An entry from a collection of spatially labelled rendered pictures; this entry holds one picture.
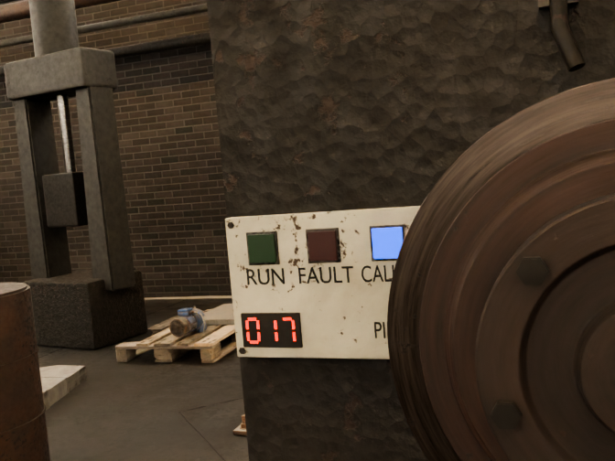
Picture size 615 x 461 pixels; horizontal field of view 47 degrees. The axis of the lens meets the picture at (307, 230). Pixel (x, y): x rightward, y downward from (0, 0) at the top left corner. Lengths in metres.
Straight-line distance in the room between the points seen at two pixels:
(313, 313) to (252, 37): 0.35
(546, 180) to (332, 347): 0.36
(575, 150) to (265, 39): 0.42
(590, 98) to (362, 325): 0.37
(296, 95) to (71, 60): 5.19
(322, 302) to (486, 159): 0.30
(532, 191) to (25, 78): 5.97
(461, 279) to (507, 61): 0.28
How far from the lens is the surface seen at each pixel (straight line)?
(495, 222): 0.65
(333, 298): 0.86
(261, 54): 0.91
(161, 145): 7.94
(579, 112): 0.67
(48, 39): 6.29
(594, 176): 0.63
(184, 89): 7.82
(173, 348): 5.23
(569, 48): 0.80
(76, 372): 5.03
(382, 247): 0.83
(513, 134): 0.67
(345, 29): 0.87
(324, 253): 0.85
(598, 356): 0.60
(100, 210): 5.93
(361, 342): 0.86
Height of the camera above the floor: 1.29
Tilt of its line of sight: 5 degrees down
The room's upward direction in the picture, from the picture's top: 5 degrees counter-clockwise
